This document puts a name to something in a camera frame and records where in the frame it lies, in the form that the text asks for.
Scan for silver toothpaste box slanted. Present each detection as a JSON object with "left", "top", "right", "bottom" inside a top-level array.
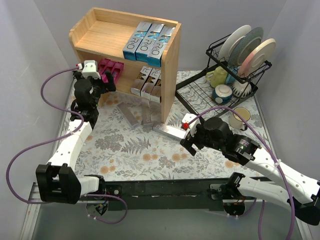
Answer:
[{"left": 117, "top": 102, "right": 139, "bottom": 129}]

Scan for white plate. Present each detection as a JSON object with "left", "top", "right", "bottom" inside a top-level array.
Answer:
[{"left": 217, "top": 25, "right": 252, "bottom": 61}]

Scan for black wire dish rack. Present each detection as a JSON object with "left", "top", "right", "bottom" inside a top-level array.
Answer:
[{"left": 175, "top": 35, "right": 272, "bottom": 115}]

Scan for grey speckled plate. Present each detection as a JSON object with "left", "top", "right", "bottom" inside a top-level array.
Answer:
[{"left": 227, "top": 27, "right": 264, "bottom": 68}]

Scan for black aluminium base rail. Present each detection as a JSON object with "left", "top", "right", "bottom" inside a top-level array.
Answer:
[{"left": 27, "top": 178, "right": 301, "bottom": 218}]

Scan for cream enamel mug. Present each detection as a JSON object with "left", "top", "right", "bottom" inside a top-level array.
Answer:
[{"left": 228, "top": 107, "right": 251, "bottom": 131}]

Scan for green mug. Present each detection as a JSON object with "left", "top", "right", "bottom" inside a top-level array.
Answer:
[{"left": 205, "top": 66, "right": 228, "bottom": 88}]

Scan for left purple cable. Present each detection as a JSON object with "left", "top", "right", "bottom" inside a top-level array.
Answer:
[{"left": 5, "top": 63, "right": 128, "bottom": 224}]

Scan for pink toothpaste box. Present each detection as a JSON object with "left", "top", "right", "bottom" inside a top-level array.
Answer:
[
  {"left": 98, "top": 58, "right": 110, "bottom": 75},
  {"left": 111, "top": 62, "right": 124, "bottom": 85},
  {"left": 101, "top": 60, "right": 116, "bottom": 83}
]

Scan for silver Protect toothpaste box upright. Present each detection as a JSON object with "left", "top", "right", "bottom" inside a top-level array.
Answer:
[{"left": 141, "top": 98, "right": 153, "bottom": 129}]

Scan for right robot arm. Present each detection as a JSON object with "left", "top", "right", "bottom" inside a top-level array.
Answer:
[{"left": 180, "top": 113, "right": 320, "bottom": 226}]

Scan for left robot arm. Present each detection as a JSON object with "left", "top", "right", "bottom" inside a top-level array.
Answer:
[{"left": 35, "top": 70, "right": 109, "bottom": 204}]

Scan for floral table mat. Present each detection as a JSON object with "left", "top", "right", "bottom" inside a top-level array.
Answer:
[{"left": 51, "top": 70, "right": 279, "bottom": 182}]

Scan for teal spotted bowl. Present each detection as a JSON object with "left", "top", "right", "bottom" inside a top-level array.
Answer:
[{"left": 212, "top": 84, "right": 233, "bottom": 105}]

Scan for wooden two-tier shelf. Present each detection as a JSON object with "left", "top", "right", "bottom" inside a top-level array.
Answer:
[{"left": 69, "top": 7, "right": 181, "bottom": 123}]

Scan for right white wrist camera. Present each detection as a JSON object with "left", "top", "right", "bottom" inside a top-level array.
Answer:
[{"left": 181, "top": 113, "right": 201, "bottom": 137}]

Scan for black striped white bowl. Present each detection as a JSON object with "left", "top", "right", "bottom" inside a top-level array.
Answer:
[{"left": 231, "top": 81, "right": 252, "bottom": 98}]

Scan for pink and cream plate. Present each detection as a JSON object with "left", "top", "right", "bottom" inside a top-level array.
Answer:
[{"left": 237, "top": 38, "right": 276, "bottom": 78}]

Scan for purple cable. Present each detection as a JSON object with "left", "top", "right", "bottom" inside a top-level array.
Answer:
[
  {"left": 189, "top": 106, "right": 296, "bottom": 240},
  {"left": 5, "top": 63, "right": 128, "bottom": 224}
]

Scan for blue mug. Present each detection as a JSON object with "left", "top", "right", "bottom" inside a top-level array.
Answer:
[{"left": 224, "top": 67, "right": 239, "bottom": 85}]

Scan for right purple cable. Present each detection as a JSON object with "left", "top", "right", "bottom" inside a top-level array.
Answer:
[{"left": 189, "top": 106, "right": 296, "bottom": 240}]

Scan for silver black gold toothpaste box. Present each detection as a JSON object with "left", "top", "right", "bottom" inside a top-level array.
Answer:
[{"left": 140, "top": 68, "right": 161, "bottom": 100}]

